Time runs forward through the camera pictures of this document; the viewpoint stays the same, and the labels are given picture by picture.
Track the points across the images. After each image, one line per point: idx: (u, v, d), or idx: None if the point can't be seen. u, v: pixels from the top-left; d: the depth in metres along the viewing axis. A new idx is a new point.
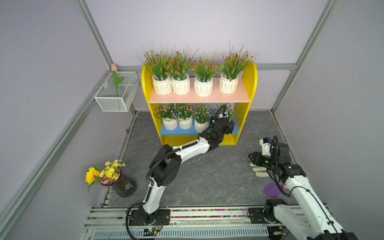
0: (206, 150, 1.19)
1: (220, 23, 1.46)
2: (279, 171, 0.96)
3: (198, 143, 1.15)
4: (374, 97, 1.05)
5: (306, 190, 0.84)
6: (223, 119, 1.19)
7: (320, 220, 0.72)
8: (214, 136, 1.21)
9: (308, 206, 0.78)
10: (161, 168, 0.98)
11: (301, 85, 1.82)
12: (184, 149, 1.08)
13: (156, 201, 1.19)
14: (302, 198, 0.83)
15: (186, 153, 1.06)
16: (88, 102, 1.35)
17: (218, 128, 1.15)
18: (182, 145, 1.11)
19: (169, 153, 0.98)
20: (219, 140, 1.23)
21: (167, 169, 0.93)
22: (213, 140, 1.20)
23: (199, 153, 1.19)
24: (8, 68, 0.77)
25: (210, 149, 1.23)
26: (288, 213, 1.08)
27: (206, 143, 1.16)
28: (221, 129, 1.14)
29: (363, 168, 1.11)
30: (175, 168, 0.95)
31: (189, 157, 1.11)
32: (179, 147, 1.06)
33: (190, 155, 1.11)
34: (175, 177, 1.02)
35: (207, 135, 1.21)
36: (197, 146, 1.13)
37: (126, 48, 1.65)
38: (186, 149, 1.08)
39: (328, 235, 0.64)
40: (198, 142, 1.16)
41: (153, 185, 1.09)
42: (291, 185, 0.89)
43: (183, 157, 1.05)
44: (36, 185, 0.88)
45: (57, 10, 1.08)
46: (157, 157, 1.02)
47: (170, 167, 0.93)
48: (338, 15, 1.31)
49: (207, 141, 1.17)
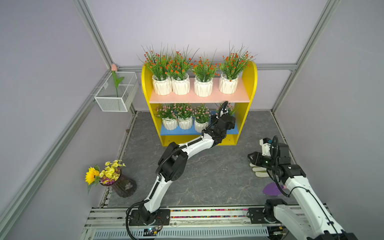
0: (210, 145, 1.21)
1: (220, 23, 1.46)
2: (279, 171, 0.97)
3: (203, 139, 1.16)
4: (375, 97, 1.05)
5: (306, 190, 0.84)
6: (226, 115, 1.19)
7: (320, 219, 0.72)
8: (217, 131, 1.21)
9: (308, 206, 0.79)
10: (168, 165, 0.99)
11: (301, 85, 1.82)
12: (190, 145, 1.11)
13: (160, 199, 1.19)
14: (302, 198, 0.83)
15: (191, 150, 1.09)
16: (88, 102, 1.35)
17: (222, 124, 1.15)
18: (188, 141, 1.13)
19: (176, 150, 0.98)
20: (223, 135, 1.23)
21: (174, 165, 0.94)
22: (218, 136, 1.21)
23: (204, 148, 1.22)
24: (7, 68, 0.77)
25: (215, 144, 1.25)
26: (288, 213, 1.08)
27: (210, 139, 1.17)
28: (225, 124, 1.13)
29: (363, 168, 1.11)
30: (182, 164, 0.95)
31: (194, 153, 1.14)
32: (184, 144, 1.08)
33: (195, 152, 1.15)
34: (182, 173, 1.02)
35: (211, 130, 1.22)
36: (203, 142, 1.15)
37: (126, 48, 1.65)
38: (192, 146, 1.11)
39: (328, 235, 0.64)
40: (202, 138, 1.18)
41: (160, 180, 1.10)
42: (291, 186, 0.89)
43: (189, 153, 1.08)
44: (36, 186, 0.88)
45: (57, 10, 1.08)
46: (164, 154, 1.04)
47: (178, 163, 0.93)
48: (338, 15, 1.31)
49: (211, 137, 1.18)
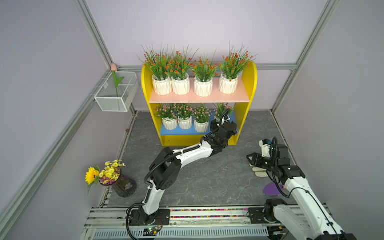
0: (208, 155, 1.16)
1: (220, 23, 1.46)
2: (279, 172, 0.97)
3: (200, 148, 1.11)
4: (375, 97, 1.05)
5: (305, 191, 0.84)
6: (229, 123, 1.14)
7: (320, 221, 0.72)
8: (218, 140, 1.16)
9: (307, 207, 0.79)
10: (160, 171, 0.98)
11: (301, 85, 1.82)
12: (185, 153, 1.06)
13: (157, 203, 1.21)
14: (301, 199, 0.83)
15: (187, 158, 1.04)
16: (88, 102, 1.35)
17: (223, 133, 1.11)
18: (184, 149, 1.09)
19: (169, 157, 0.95)
20: (223, 145, 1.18)
21: (166, 171, 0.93)
22: (218, 145, 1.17)
23: (201, 157, 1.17)
24: (5, 68, 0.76)
25: (214, 154, 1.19)
26: (287, 213, 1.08)
27: (208, 149, 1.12)
28: (227, 133, 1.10)
29: (362, 168, 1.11)
30: (174, 172, 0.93)
31: (190, 161, 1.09)
32: (180, 151, 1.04)
33: (191, 160, 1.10)
34: (174, 181, 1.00)
35: (211, 139, 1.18)
36: (200, 150, 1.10)
37: (126, 48, 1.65)
38: (187, 154, 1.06)
39: (327, 236, 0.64)
40: (200, 146, 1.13)
41: (152, 188, 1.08)
42: (290, 187, 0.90)
43: (184, 161, 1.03)
44: (37, 185, 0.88)
45: (57, 10, 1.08)
46: (156, 160, 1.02)
47: (171, 170, 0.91)
48: (338, 15, 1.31)
49: (210, 145, 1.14)
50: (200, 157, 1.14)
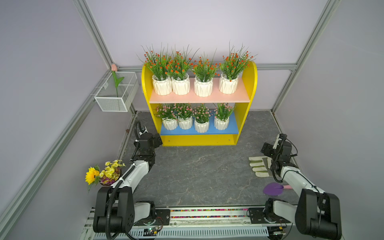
0: (147, 169, 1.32)
1: (220, 23, 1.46)
2: (275, 166, 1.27)
3: (137, 167, 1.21)
4: (374, 97, 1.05)
5: (295, 172, 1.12)
6: (144, 134, 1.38)
7: (306, 185, 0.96)
8: (146, 152, 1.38)
9: (296, 179, 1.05)
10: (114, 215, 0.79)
11: (300, 85, 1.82)
12: (127, 178, 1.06)
13: (146, 205, 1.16)
14: (291, 177, 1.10)
15: (131, 181, 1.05)
16: (88, 102, 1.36)
17: (145, 143, 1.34)
18: (123, 176, 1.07)
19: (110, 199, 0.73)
20: (153, 153, 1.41)
21: (121, 209, 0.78)
22: (149, 156, 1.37)
23: (141, 175, 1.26)
24: (6, 68, 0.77)
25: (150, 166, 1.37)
26: (285, 203, 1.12)
27: (143, 163, 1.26)
28: (148, 141, 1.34)
29: (362, 168, 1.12)
30: (129, 201, 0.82)
31: (135, 183, 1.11)
32: (121, 178, 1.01)
33: (135, 181, 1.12)
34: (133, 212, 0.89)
35: (138, 156, 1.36)
36: (138, 169, 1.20)
37: (126, 48, 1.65)
38: (129, 177, 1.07)
39: (310, 191, 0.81)
40: (136, 166, 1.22)
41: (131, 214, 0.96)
42: (284, 173, 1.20)
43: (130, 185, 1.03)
44: (37, 185, 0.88)
45: (57, 10, 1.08)
46: (98, 210, 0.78)
47: (122, 201, 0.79)
48: (337, 15, 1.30)
49: (143, 161, 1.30)
50: (141, 176, 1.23)
